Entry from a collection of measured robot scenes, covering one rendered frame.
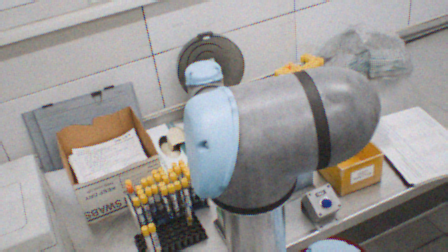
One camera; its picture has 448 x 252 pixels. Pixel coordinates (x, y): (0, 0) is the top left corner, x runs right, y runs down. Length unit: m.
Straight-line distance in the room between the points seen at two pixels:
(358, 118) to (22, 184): 0.79
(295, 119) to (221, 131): 0.08
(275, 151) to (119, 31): 1.07
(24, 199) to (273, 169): 0.68
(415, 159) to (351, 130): 0.96
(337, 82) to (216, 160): 0.15
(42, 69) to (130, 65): 0.26
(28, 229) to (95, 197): 0.37
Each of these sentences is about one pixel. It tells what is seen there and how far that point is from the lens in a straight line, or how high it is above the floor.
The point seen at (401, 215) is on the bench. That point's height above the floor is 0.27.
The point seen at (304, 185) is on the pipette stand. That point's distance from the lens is 1.38.
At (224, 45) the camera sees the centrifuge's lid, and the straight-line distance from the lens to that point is 1.59.
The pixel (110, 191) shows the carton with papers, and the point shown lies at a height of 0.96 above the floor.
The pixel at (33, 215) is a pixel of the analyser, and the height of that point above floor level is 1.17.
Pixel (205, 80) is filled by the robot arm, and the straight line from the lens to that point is 0.98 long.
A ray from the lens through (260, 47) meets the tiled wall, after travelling 1.74.
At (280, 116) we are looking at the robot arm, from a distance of 0.51.
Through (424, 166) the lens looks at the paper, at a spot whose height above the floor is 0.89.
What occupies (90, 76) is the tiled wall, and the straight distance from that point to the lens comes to 1.56.
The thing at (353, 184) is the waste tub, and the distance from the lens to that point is 1.37.
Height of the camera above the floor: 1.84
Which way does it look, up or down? 36 degrees down
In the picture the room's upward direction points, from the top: 8 degrees counter-clockwise
